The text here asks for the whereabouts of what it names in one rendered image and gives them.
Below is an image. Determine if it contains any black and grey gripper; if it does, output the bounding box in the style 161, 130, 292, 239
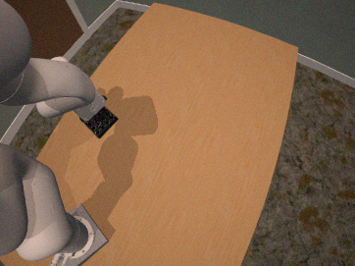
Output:
74, 88, 107, 122

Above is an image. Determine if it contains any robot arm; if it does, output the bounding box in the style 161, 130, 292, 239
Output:
0, 0, 96, 266

